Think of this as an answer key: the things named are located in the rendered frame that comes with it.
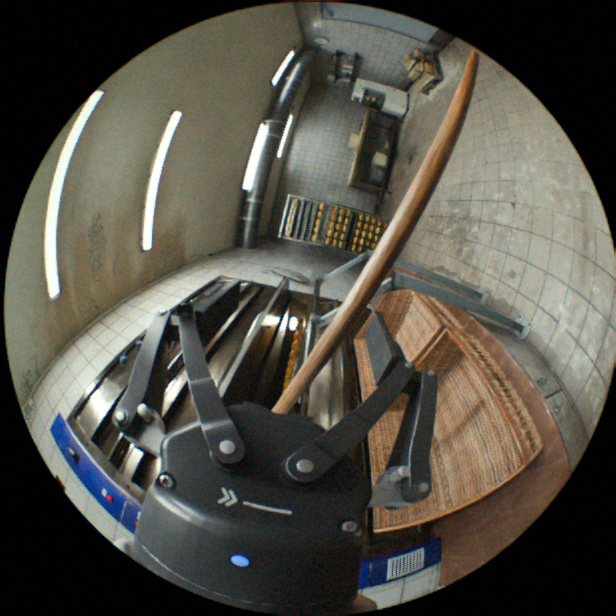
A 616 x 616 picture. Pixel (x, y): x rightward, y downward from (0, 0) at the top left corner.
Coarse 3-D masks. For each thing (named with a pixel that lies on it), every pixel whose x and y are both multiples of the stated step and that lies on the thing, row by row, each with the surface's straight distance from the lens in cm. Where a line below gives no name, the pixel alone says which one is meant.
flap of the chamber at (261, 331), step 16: (288, 288) 180; (272, 304) 125; (272, 320) 128; (256, 336) 98; (240, 352) 86; (256, 352) 100; (240, 368) 82; (256, 368) 103; (224, 384) 73; (240, 384) 84; (224, 400) 71; (240, 400) 86
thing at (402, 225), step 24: (456, 96) 42; (456, 120) 35; (432, 144) 31; (432, 168) 28; (408, 192) 27; (432, 192) 28; (408, 216) 25; (384, 240) 25; (384, 264) 25; (360, 288) 26; (360, 312) 27; (336, 336) 28; (312, 360) 31; (288, 408) 41
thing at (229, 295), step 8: (232, 280) 20; (224, 288) 18; (232, 288) 18; (216, 296) 16; (224, 296) 17; (232, 296) 19; (208, 304) 15; (216, 304) 16; (224, 304) 17; (232, 304) 19; (200, 312) 14; (208, 312) 15; (216, 312) 16; (224, 312) 18; (232, 312) 20; (200, 320) 15; (208, 320) 15; (216, 320) 17; (224, 320) 18; (200, 328) 15; (208, 328) 16; (216, 328) 17; (200, 336) 16; (208, 336) 16
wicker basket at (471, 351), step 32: (448, 352) 79; (480, 352) 71; (448, 384) 87; (480, 384) 75; (512, 384) 68; (384, 416) 91; (448, 416) 86; (480, 416) 74; (512, 416) 55; (384, 448) 83; (448, 448) 84; (480, 448) 74; (512, 448) 67; (448, 480) 84; (480, 480) 75; (384, 512) 76; (416, 512) 79; (448, 512) 58
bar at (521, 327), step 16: (368, 256) 111; (336, 272) 112; (400, 272) 69; (416, 272) 122; (432, 272) 127; (384, 288) 66; (400, 288) 69; (416, 288) 69; (432, 288) 72; (464, 288) 145; (480, 288) 164; (464, 304) 83; (480, 304) 91; (320, 320) 68; (496, 320) 103; (512, 320) 116; (528, 320) 132; (304, 352) 54; (304, 400) 42
